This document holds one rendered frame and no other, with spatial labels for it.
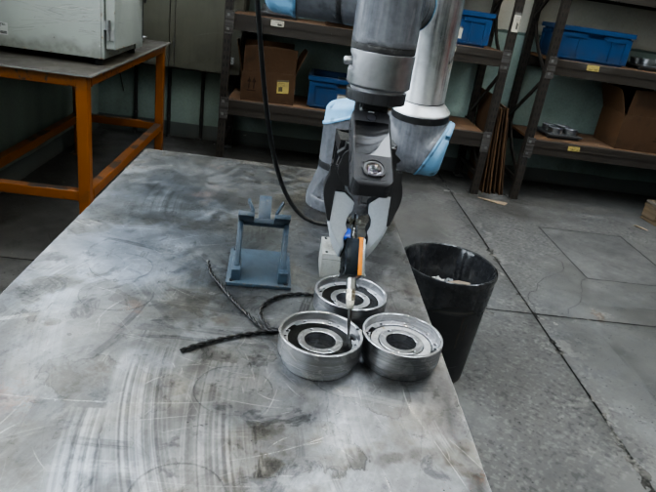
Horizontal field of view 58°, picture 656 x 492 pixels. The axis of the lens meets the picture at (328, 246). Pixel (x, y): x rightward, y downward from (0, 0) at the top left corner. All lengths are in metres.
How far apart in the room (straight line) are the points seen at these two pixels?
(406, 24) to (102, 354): 0.51
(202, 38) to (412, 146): 3.44
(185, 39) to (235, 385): 3.95
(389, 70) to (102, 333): 0.47
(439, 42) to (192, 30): 3.48
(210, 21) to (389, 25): 3.85
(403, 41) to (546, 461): 1.59
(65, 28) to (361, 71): 2.33
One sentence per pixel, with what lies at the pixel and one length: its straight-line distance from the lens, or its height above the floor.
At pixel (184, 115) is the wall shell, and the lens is 4.87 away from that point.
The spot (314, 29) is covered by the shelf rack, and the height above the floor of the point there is 0.97.
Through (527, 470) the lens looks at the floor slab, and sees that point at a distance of 1.99.
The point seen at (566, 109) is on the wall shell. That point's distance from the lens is 5.18.
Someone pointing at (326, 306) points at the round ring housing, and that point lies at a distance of 0.82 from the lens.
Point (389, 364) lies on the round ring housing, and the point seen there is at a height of 0.82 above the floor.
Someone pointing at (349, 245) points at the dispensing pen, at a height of 0.94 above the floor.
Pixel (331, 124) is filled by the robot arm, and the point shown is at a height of 0.98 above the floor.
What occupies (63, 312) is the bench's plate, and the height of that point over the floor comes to 0.80.
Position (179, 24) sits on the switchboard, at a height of 0.85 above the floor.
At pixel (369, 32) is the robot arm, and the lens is 0.69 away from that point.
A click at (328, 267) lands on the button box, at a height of 0.82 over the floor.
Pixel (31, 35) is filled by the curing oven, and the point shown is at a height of 0.87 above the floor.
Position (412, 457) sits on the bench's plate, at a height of 0.80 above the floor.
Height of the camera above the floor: 1.23
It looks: 23 degrees down
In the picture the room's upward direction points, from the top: 8 degrees clockwise
